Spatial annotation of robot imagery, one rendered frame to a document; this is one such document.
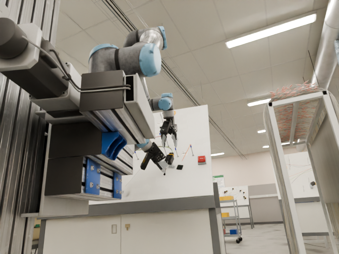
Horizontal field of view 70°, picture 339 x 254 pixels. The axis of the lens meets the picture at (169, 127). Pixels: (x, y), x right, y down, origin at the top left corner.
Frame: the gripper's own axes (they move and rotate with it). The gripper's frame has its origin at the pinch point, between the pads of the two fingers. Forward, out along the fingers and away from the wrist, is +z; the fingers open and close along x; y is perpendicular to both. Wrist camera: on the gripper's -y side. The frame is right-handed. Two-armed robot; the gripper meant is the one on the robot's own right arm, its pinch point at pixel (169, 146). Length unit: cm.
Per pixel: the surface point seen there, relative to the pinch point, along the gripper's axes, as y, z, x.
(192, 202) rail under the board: -22.1, 26.7, -21.9
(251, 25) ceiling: 254, -112, -33
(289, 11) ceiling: 254, -123, -83
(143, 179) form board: -12.0, 20.6, 16.2
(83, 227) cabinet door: -39, 45, 47
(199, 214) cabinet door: -21.1, 34.1, -25.1
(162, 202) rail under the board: -25.5, 27.5, -3.8
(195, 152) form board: 14.5, 8.3, -13.1
